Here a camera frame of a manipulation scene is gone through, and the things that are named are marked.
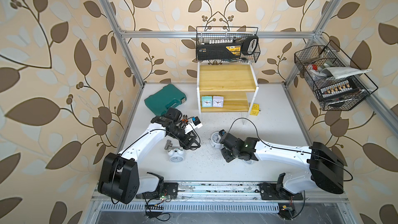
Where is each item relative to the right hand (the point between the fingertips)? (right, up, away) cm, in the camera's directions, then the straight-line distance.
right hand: (225, 151), depth 83 cm
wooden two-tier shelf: (+4, +37, -8) cm, 38 cm away
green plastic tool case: (-35, +31, +25) cm, 53 cm away
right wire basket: (+51, +50, +6) cm, 72 cm away
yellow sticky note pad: (+22, +22, +16) cm, 35 cm away
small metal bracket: (-32, +2, +5) cm, 33 cm away
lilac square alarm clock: (-3, +27, +1) cm, 28 cm away
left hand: (-16, +8, -5) cm, 18 cm away
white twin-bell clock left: (-26, 0, -5) cm, 26 cm away
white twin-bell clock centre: (-5, +5, +3) cm, 8 cm away
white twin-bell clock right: (+12, -4, -4) cm, 13 cm away
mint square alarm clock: (-10, +28, +1) cm, 29 cm away
